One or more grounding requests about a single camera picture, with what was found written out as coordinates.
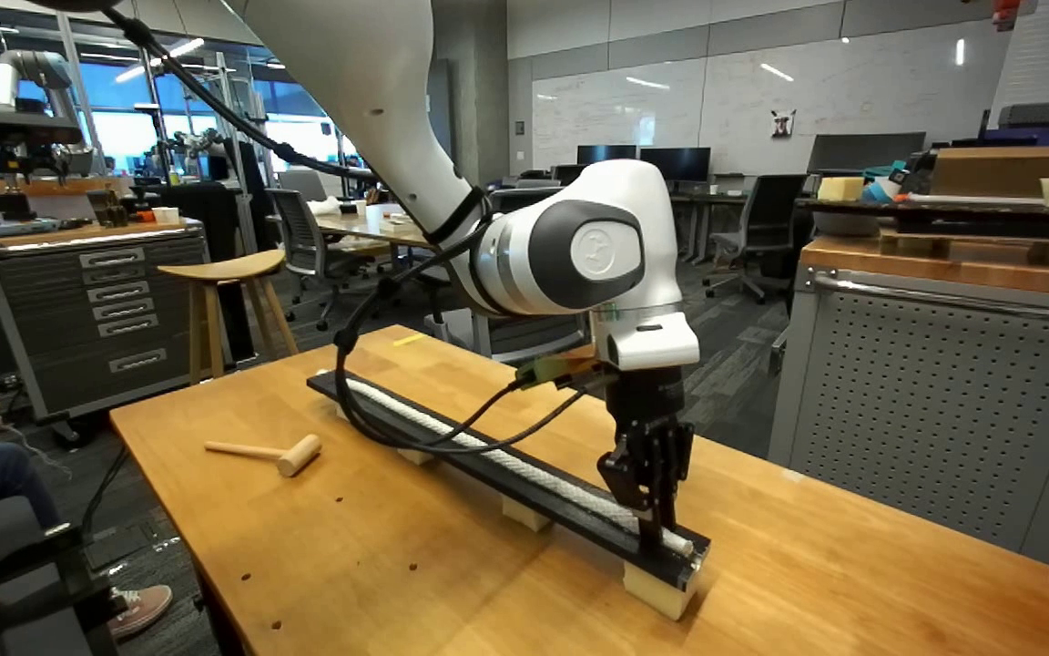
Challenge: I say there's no white braided rope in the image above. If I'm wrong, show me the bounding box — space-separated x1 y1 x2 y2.
338 371 707 563

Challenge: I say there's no small wooden mallet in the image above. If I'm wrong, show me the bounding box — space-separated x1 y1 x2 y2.
200 429 326 481

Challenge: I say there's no grey seat with black frame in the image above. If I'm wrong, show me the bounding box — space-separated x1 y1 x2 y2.
0 493 132 656

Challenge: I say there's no long black platform rail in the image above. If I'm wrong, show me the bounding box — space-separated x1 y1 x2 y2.
304 365 713 594

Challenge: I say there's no wooden stool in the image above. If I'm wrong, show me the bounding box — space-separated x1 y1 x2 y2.
152 244 304 384

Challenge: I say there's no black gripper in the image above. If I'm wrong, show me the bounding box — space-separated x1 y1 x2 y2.
594 365 695 556

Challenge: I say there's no small teal object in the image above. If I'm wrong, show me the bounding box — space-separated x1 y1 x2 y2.
860 158 920 205

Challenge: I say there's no large wall whiteboard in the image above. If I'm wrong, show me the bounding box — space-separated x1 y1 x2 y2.
529 18 1017 176

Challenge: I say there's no brown wooden box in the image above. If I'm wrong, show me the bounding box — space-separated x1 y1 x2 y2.
929 141 1049 200

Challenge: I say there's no grey perforated metal cabinet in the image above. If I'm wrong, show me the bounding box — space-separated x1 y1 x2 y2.
765 232 1049 569

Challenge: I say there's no person's pale shoe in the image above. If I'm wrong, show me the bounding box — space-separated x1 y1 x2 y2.
101 578 179 645

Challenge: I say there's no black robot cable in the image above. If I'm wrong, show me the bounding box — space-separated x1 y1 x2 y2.
105 7 608 463

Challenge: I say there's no wide black computer monitor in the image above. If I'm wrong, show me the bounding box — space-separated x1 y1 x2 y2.
801 129 932 183

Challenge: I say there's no long wooden office table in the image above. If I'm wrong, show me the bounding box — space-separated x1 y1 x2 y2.
311 200 435 255

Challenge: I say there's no grey drawer cabinet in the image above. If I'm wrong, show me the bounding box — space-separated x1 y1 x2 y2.
0 214 217 421

